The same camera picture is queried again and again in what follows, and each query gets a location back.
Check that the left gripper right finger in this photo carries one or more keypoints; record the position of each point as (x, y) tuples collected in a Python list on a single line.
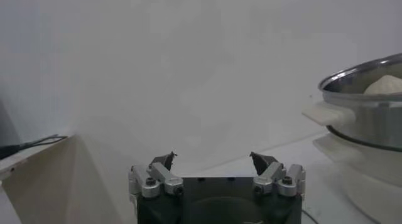
[(270, 176)]

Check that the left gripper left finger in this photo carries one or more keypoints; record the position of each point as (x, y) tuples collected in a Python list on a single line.
[(163, 176)]

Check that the white steamed baozi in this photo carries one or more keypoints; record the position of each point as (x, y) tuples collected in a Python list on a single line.
[(384, 86)]

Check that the steel perforated steamer basket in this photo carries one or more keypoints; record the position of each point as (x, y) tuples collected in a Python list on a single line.
[(370, 121)]

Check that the white electric cooker base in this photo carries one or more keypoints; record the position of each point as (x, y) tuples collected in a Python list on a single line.
[(370, 175)]

